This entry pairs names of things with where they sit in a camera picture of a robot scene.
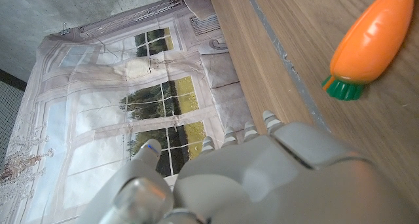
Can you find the orange toy carrot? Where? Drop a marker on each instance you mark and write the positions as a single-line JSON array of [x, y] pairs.
[[373, 44]]

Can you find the printed window backdrop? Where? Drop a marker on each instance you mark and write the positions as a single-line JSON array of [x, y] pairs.
[[104, 119]]

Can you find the metal binder clip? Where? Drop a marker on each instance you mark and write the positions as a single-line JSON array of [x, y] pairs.
[[65, 29]]

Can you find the dark mesh panel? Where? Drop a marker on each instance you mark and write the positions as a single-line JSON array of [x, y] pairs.
[[10, 112]]

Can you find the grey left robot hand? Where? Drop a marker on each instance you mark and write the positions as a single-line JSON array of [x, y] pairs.
[[278, 178]]

